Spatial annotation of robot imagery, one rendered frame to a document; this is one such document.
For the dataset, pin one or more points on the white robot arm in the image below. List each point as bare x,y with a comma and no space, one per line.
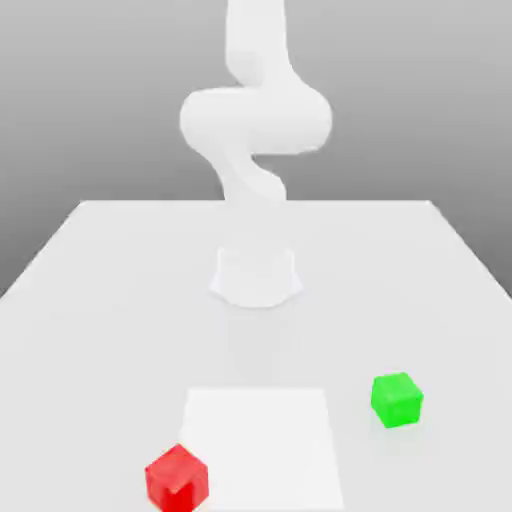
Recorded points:
256,120

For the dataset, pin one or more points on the small green cube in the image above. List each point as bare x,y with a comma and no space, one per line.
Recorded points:
396,400

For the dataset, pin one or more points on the small red cube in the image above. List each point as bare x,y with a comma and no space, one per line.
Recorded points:
176,478

